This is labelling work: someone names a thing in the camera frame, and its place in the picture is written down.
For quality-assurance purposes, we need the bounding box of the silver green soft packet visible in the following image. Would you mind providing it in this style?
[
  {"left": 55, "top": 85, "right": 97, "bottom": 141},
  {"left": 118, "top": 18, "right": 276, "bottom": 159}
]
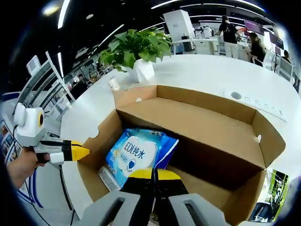
[{"left": 249, "top": 169, "right": 290, "bottom": 223}]

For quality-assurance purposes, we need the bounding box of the white power strip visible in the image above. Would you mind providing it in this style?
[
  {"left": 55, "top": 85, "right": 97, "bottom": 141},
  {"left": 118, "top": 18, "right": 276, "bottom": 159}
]
[{"left": 223, "top": 89, "right": 289, "bottom": 123}]

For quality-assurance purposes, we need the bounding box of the white paper cup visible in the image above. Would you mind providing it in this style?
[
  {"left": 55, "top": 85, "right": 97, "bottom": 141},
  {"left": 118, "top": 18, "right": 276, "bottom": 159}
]
[{"left": 108, "top": 77, "right": 121, "bottom": 92}]

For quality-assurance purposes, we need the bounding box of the green plant in white pot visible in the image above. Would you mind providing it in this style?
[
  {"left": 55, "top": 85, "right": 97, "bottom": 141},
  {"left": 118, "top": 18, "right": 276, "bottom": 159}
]
[{"left": 98, "top": 28, "right": 173, "bottom": 83}]

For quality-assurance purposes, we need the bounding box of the purple wall screen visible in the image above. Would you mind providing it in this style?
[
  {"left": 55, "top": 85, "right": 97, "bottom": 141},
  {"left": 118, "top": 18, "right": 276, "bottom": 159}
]
[
  {"left": 243, "top": 19, "right": 270, "bottom": 35},
  {"left": 269, "top": 32, "right": 285, "bottom": 49}
]

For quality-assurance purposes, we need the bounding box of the person's left hand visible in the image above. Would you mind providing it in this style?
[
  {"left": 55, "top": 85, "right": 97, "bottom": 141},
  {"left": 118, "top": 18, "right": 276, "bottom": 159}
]
[{"left": 20, "top": 147, "right": 51, "bottom": 176}]

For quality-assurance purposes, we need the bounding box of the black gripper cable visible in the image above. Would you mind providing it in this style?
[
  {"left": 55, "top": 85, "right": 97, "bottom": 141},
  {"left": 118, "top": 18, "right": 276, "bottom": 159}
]
[{"left": 12, "top": 124, "right": 20, "bottom": 148}]

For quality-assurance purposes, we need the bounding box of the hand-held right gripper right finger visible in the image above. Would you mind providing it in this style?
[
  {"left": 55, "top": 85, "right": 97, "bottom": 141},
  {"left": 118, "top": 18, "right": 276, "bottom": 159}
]
[{"left": 154, "top": 169, "right": 233, "bottom": 226}]

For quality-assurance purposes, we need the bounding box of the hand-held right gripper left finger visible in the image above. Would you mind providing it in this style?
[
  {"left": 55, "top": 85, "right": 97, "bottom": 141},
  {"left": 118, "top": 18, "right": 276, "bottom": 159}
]
[{"left": 79, "top": 167, "right": 156, "bottom": 226}]

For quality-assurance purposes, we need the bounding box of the white office chair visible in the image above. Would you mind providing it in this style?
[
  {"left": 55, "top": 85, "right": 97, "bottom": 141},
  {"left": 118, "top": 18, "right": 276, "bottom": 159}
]
[{"left": 262, "top": 50, "right": 276, "bottom": 71}]

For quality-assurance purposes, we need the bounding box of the grey office chair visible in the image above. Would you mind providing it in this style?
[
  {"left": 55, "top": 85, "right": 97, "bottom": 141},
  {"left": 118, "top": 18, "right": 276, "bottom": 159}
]
[{"left": 277, "top": 57, "right": 294, "bottom": 81}]

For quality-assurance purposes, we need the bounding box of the brown cardboard shoe box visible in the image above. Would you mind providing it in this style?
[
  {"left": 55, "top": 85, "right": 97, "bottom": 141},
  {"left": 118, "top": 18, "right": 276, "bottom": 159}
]
[{"left": 77, "top": 84, "right": 286, "bottom": 220}]

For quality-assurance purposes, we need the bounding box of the blue soft wipes pack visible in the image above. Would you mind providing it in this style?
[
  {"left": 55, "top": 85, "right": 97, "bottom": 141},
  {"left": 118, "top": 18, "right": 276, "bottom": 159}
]
[{"left": 105, "top": 128, "right": 180, "bottom": 189}]

